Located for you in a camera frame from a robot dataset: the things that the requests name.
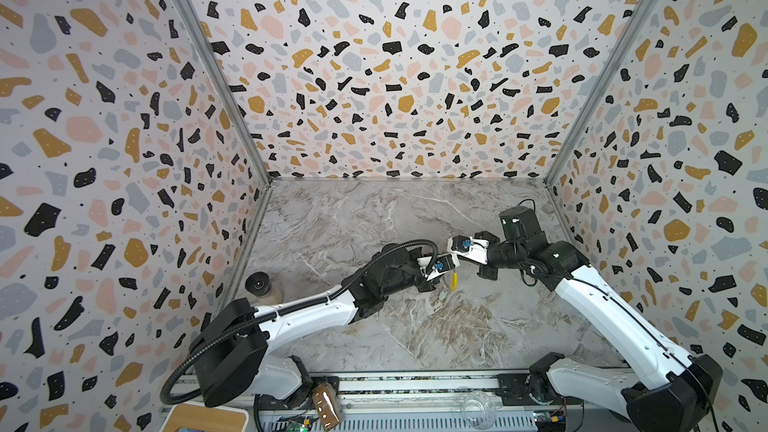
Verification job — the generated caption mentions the brown circuit box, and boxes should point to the brown circuit box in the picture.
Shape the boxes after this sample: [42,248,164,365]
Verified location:
[312,382,342,432]

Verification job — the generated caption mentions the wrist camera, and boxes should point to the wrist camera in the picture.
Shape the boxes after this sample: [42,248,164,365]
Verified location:
[418,253,460,281]
[448,235,490,265]

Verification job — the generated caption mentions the metal key gauge with yellow handle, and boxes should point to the metal key gauge with yellow handle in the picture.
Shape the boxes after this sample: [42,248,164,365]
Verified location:
[438,271,458,302]

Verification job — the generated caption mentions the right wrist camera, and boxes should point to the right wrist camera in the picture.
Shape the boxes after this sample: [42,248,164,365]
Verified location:
[448,235,490,265]

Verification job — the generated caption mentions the clear glass jar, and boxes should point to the clear glass jar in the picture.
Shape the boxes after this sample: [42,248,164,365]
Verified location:
[461,391,498,431]

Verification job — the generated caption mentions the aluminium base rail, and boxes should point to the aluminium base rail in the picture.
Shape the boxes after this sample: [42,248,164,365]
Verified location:
[160,368,668,432]

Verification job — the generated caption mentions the black corrugated cable conduit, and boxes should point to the black corrugated cable conduit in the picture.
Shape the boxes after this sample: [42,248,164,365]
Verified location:
[159,238,439,407]

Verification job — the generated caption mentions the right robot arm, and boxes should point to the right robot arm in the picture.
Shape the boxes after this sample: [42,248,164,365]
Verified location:
[453,205,723,431]

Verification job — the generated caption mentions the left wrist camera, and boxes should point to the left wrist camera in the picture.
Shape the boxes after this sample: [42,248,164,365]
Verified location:
[418,253,460,281]

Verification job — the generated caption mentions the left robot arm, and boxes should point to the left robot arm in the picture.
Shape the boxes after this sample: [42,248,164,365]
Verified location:
[189,240,459,407]

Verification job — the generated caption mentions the black round lens cap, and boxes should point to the black round lens cap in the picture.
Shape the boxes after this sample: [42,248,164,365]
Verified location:
[245,271,272,297]

